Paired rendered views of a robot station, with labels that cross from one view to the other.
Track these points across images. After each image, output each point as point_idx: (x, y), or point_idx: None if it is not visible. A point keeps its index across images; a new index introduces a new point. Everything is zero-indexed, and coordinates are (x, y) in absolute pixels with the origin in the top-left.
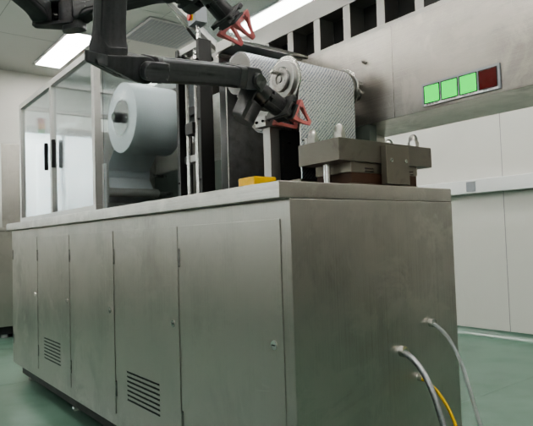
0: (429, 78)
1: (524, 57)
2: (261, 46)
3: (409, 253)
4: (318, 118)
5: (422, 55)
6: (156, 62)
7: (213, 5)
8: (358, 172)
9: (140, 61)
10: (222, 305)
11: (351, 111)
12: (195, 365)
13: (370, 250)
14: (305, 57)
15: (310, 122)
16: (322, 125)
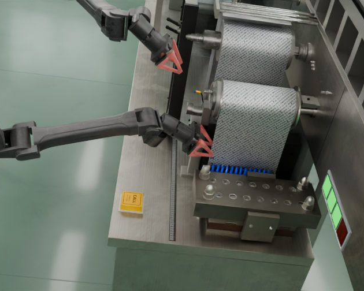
0: (333, 171)
1: (358, 254)
2: (253, 16)
3: (239, 288)
4: (235, 143)
5: (340, 146)
6: (24, 153)
7: (143, 43)
8: (217, 223)
9: (14, 150)
10: None
11: (281, 139)
12: None
13: (193, 281)
14: (314, 25)
15: (211, 155)
16: (239, 148)
